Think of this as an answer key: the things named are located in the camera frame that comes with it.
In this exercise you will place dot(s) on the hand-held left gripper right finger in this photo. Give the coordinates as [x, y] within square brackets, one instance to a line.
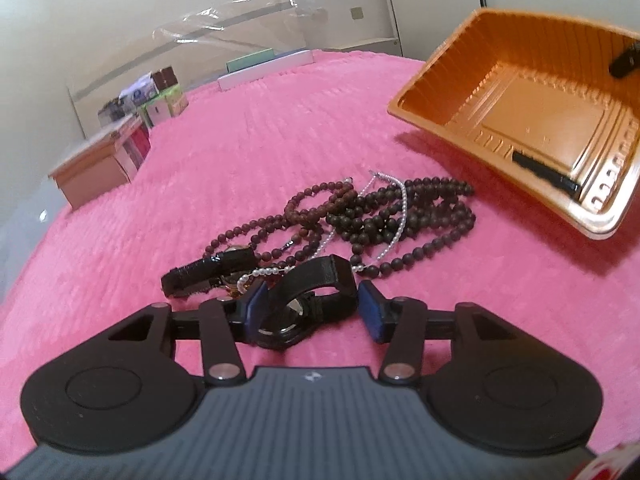
[372, 315]

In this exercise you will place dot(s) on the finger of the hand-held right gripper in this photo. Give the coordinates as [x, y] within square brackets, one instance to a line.
[626, 60]
[547, 174]

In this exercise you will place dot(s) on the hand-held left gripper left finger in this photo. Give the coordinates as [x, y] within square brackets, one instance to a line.
[252, 307]

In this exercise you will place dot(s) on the orange plastic tray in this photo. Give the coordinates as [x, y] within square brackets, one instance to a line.
[540, 115]

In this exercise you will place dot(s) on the black wristwatch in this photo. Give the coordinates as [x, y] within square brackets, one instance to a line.
[325, 272]

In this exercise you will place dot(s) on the pink plush blanket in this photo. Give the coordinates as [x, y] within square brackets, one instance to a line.
[150, 210]

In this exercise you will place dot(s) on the pink box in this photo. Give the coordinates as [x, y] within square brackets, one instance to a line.
[137, 147]

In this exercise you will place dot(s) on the white sliding door wardrobe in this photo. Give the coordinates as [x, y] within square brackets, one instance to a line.
[435, 0]

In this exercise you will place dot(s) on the brown cardboard box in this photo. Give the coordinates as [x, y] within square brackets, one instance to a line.
[85, 170]

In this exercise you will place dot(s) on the white and blue box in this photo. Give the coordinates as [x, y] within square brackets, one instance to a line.
[127, 97]

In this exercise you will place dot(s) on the small brown box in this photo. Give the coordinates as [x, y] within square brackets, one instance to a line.
[165, 78]

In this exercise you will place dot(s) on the green book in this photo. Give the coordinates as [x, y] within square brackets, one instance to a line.
[250, 59]

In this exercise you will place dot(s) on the blue book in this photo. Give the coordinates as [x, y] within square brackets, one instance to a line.
[290, 53]

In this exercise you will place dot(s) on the clear plastic sheet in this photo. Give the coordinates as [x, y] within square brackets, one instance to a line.
[200, 30]

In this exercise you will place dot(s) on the wall socket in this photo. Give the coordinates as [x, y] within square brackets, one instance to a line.
[357, 13]

